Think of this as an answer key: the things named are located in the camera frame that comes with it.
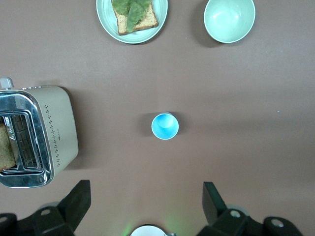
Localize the brown bread slice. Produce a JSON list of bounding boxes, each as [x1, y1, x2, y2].
[[0, 122, 17, 172]]

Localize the pale green bowl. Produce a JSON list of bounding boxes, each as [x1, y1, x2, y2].
[[203, 0, 256, 44]]

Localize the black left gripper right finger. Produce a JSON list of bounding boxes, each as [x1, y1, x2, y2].
[[196, 181, 303, 236]]

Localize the green lettuce leaf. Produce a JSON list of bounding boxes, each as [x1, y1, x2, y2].
[[111, 0, 151, 33]]

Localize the blue cup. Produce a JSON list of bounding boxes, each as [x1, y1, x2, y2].
[[151, 112, 180, 140]]

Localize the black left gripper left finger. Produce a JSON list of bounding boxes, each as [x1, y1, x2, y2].
[[17, 180, 91, 236]]

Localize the pale green plate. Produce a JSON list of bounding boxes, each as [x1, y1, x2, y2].
[[95, 0, 169, 45]]

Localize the beige chrome toaster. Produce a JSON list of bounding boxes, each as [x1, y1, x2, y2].
[[0, 77, 79, 189]]

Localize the toasted bread slice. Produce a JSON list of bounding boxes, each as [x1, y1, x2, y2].
[[111, 0, 159, 36]]

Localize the brown table mat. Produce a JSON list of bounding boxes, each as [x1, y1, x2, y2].
[[0, 0, 315, 236]]

